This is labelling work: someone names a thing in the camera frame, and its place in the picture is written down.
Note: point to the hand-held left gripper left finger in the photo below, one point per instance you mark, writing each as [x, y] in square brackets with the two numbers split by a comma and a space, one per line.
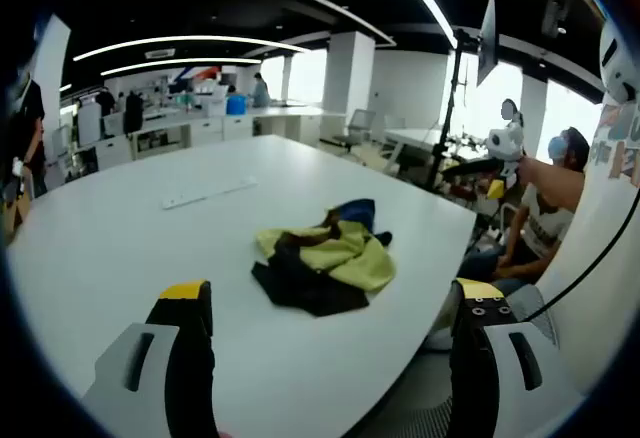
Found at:
[185, 358]

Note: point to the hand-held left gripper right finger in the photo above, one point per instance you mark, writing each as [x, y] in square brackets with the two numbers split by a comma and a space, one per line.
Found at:
[475, 358]

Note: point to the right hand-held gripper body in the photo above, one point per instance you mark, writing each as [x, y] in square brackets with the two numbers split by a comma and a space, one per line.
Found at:
[510, 150]

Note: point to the yellow blue grey garment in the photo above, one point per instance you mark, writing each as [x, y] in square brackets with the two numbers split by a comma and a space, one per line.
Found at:
[345, 258]

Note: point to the white desk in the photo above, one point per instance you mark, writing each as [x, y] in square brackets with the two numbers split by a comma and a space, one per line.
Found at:
[415, 137]

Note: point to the black panel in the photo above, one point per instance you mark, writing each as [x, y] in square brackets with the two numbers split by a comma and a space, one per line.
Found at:
[487, 43]

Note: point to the white worn device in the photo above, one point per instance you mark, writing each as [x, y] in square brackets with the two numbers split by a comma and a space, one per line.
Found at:
[617, 63]

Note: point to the white long flat plate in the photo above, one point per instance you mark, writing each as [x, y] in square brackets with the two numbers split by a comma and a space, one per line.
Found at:
[210, 193]

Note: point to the cardboard box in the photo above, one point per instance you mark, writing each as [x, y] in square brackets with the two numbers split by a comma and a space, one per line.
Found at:
[16, 220]

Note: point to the row of white cabinets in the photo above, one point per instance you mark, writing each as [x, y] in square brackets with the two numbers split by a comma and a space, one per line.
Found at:
[207, 130]

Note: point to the blue barrel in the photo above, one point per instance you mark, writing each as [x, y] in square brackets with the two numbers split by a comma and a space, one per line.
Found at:
[235, 106]

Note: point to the curved ceiling light strip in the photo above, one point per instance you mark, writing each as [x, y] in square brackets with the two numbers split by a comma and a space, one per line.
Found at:
[185, 62]
[190, 39]

